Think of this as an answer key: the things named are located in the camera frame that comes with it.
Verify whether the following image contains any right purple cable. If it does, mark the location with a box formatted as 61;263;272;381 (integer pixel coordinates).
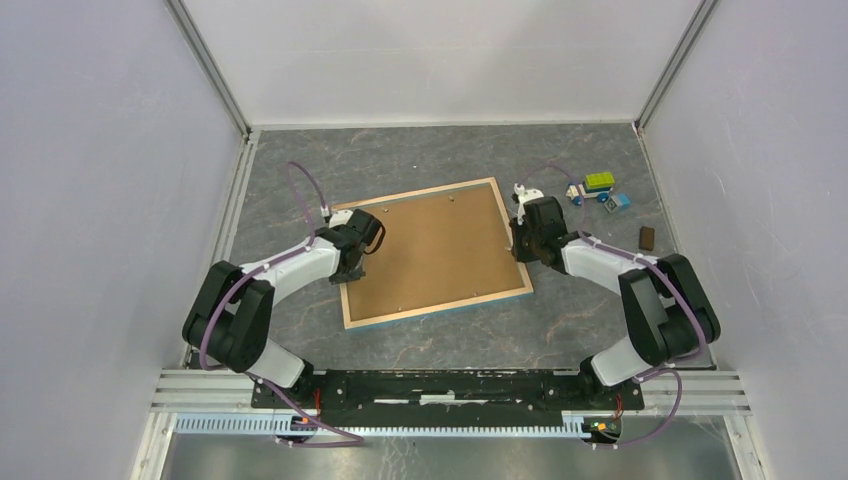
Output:
519;164;709;452

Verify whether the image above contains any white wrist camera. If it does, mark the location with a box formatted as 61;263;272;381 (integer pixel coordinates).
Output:
322;208;353;229
511;183;544;218

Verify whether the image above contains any brown cardboard backing board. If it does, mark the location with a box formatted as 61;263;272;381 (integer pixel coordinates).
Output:
339;185;526;322

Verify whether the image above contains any purple cable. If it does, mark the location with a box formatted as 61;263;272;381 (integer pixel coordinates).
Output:
519;164;709;452
197;161;366;449

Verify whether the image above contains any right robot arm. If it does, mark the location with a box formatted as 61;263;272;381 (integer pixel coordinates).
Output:
510;189;721;397

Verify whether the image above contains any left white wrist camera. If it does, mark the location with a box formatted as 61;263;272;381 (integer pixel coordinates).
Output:
322;208;353;229

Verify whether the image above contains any small blue grey brick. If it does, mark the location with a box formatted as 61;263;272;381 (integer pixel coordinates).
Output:
604;193;631;213

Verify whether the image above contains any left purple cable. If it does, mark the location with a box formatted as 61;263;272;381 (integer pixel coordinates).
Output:
197;161;366;449

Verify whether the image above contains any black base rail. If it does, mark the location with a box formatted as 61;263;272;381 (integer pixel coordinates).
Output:
285;369;645;428

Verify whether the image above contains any small brown block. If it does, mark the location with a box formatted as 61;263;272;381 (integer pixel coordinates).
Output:
638;226;656;251

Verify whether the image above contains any toy brick car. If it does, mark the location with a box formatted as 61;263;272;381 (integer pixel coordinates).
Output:
566;171;616;206

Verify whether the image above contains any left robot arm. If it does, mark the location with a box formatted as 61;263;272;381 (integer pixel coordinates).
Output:
182;209;386;388

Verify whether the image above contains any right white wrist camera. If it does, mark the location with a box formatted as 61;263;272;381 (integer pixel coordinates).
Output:
511;183;544;218

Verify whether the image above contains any wooden picture frame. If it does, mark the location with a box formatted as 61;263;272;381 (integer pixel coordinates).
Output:
329;176;535;331

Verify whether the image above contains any white cable duct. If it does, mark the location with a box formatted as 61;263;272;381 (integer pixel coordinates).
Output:
174;413;590;440

